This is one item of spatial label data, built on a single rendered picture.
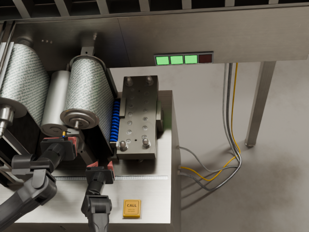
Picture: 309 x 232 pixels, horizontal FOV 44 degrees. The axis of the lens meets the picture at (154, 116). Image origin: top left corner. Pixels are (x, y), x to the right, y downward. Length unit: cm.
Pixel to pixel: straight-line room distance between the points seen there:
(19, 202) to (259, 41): 105
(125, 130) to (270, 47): 69
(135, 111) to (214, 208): 110
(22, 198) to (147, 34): 78
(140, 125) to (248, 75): 158
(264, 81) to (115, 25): 92
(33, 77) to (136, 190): 63
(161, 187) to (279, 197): 115
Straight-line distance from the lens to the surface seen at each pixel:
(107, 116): 162
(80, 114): 141
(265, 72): 203
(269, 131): 282
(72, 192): 173
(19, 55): 153
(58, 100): 156
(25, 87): 148
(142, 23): 148
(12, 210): 113
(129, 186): 168
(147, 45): 158
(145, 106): 169
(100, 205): 135
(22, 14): 156
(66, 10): 149
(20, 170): 117
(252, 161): 270
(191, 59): 163
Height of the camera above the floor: 245
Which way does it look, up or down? 58 degrees down
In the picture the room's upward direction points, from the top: 12 degrees counter-clockwise
